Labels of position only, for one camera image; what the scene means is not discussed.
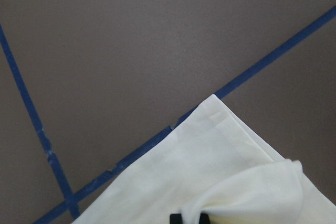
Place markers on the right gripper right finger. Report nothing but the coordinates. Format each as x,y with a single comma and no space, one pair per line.
204,219

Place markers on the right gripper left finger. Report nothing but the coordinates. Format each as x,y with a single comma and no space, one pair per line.
175,219

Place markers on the cream long-sleeve printed shirt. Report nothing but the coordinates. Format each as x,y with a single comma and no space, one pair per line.
212,163

